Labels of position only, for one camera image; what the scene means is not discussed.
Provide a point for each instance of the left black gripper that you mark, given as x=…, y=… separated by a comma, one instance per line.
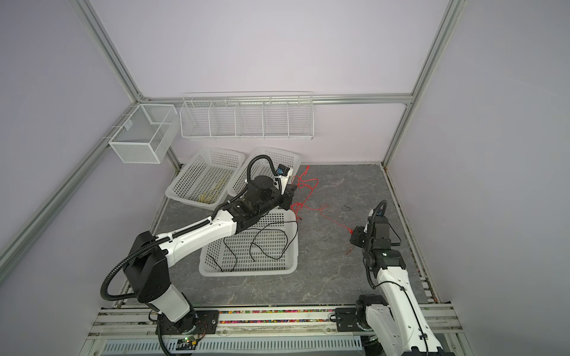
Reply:
x=287, y=196

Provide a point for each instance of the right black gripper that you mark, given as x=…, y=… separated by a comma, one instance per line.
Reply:
x=356, y=238

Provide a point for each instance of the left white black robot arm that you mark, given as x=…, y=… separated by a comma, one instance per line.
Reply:
x=144, y=273

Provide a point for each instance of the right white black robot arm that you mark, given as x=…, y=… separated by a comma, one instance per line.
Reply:
x=395, y=316

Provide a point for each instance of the back right white plastic basket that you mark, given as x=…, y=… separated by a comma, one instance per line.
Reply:
x=262, y=167

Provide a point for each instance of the white plastic basket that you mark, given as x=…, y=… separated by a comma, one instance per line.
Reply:
x=270, y=247
x=262, y=167
x=203, y=181

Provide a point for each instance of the front white plastic basket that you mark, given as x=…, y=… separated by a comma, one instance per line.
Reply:
x=270, y=247

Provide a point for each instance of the back left white plastic basket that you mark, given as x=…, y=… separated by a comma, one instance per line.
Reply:
x=203, y=181

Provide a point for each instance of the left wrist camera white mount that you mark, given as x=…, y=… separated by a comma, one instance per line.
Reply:
x=281, y=177

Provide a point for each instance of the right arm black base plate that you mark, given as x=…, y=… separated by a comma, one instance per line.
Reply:
x=349, y=320

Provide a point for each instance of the long white wire wall shelf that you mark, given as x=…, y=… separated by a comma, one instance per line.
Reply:
x=247, y=115

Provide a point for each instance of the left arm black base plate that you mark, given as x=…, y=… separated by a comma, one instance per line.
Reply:
x=201, y=322

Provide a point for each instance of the white mesh wall box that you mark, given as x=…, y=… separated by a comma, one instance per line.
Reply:
x=147, y=134

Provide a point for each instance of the white slotted cable duct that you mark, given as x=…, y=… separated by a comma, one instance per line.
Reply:
x=319, y=345

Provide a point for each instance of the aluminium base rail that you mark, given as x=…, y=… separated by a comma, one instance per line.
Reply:
x=222, y=322

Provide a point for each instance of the aluminium frame profile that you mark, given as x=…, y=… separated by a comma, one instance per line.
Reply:
x=92, y=23

